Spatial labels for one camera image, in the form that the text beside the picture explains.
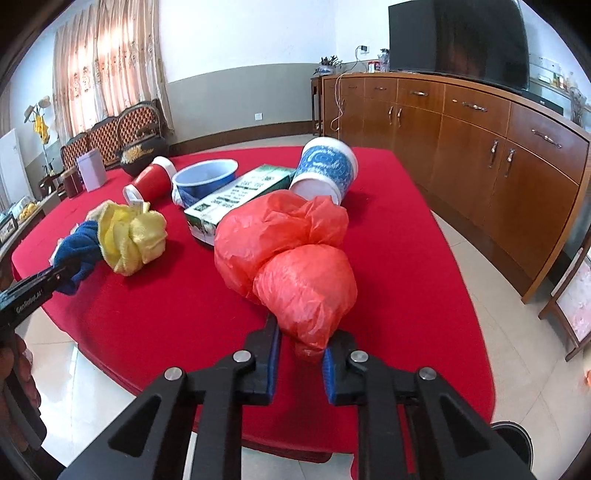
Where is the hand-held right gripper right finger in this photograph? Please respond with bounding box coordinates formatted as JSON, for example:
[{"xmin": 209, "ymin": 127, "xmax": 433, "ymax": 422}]
[{"xmin": 322, "ymin": 330, "xmax": 539, "ymax": 480}]

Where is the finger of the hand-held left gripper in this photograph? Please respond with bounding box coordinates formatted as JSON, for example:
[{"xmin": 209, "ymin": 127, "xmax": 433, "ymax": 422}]
[{"xmin": 21, "ymin": 264, "xmax": 88, "ymax": 298}]

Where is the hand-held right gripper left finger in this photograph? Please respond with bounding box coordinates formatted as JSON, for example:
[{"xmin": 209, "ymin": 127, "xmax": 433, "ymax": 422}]
[{"xmin": 65, "ymin": 314, "xmax": 282, "ymax": 480}]

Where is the dark blue cloth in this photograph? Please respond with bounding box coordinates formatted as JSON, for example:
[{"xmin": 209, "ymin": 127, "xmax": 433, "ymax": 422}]
[{"xmin": 51, "ymin": 220, "xmax": 103, "ymax": 296}]

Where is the orange-red plastic bag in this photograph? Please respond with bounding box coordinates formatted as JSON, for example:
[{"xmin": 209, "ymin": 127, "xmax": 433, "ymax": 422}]
[{"xmin": 213, "ymin": 191, "xmax": 358, "ymax": 360}]

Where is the red paper cup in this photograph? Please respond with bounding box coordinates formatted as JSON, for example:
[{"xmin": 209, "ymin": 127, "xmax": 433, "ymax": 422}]
[{"xmin": 122, "ymin": 156, "xmax": 177, "ymax": 204}]

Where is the blue paper bowl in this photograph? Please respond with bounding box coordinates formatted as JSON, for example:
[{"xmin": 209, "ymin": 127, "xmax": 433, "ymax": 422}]
[{"xmin": 172, "ymin": 159, "xmax": 239, "ymax": 207}]

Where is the black trash bin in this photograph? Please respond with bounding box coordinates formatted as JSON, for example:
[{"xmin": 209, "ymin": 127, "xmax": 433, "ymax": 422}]
[{"xmin": 491, "ymin": 420, "xmax": 534, "ymax": 472}]

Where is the person's left hand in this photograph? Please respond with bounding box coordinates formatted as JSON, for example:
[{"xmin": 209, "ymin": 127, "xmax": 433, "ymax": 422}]
[{"xmin": 0, "ymin": 332, "xmax": 43, "ymax": 418}]

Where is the yellow cloth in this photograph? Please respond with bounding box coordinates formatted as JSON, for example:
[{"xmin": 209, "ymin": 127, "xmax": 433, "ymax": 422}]
[{"xmin": 90, "ymin": 200, "xmax": 168, "ymax": 277}]

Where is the lavender box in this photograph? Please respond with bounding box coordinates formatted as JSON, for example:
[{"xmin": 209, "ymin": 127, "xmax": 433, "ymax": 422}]
[{"xmin": 76, "ymin": 148, "xmax": 108, "ymax": 193}]

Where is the white panel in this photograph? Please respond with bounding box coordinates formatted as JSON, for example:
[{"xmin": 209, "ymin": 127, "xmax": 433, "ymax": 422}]
[{"xmin": 0, "ymin": 128, "xmax": 27, "ymax": 205}]

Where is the wooden chair orange upholstery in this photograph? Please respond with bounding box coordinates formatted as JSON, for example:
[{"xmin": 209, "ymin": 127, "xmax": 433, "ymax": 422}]
[
  {"xmin": 88, "ymin": 121, "xmax": 122, "ymax": 171},
  {"xmin": 60, "ymin": 133, "xmax": 91, "ymax": 175},
  {"xmin": 115, "ymin": 99, "xmax": 173, "ymax": 158}
]

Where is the black teapot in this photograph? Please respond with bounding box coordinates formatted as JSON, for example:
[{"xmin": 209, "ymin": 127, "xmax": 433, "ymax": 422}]
[{"xmin": 115, "ymin": 137, "xmax": 170, "ymax": 178}]

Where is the green and white carton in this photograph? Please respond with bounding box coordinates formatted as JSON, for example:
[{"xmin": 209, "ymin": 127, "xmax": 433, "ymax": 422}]
[{"xmin": 184, "ymin": 164, "xmax": 296, "ymax": 246}]

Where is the white and blue paper cup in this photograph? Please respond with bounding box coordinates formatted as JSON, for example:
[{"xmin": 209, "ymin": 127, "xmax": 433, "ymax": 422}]
[{"xmin": 289, "ymin": 137, "xmax": 358, "ymax": 205}]

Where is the beige patterned curtain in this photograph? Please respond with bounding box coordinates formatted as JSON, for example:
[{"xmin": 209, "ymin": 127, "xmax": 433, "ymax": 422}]
[{"xmin": 52, "ymin": 0, "xmax": 174, "ymax": 147}]

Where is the wooden chair floral seat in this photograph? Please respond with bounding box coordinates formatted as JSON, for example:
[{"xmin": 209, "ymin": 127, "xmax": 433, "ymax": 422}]
[{"xmin": 538, "ymin": 240, "xmax": 591, "ymax": 361}]

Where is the wooden sideboard cabinet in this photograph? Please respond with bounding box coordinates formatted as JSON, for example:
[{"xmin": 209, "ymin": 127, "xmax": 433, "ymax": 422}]
[{"xmin": 322, "ymin": 71, "xmax": 591, "ymax": 304}]

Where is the potted plant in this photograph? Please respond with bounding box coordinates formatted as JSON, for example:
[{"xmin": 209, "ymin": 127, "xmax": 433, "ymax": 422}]
[{"xmin": 314, "ymin": 55, "xmax": 345, "ymax": 77}]

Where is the black television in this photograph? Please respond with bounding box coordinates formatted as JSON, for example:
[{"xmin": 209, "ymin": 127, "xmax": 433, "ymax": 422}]
[{"xmin": 388, "ymin": 0, "xmax": 531, "ymax": 91}]

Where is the white cable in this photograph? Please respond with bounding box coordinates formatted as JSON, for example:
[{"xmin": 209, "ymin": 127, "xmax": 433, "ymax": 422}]
[{"xmin": 329, "ymin": 59, "xmax": 371, "ymax": 134}]

